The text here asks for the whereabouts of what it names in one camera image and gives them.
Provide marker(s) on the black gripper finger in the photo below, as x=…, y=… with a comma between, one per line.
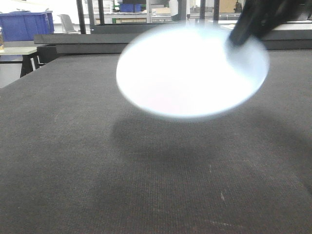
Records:
x=259, y=17

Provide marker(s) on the pale blue round tray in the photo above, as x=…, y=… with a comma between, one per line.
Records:
x=184, y=72

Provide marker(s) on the grey chair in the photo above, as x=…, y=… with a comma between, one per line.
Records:
x=67, y=24

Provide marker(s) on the white side table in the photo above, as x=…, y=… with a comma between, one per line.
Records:
x=27, y=53

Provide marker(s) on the large blue plastic crate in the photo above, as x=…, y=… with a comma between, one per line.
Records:
x=23, y=25

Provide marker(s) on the black table edge rail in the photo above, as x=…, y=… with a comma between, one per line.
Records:
x=114, y=43

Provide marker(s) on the black metal frame rack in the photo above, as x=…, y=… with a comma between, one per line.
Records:
x=137, y=16

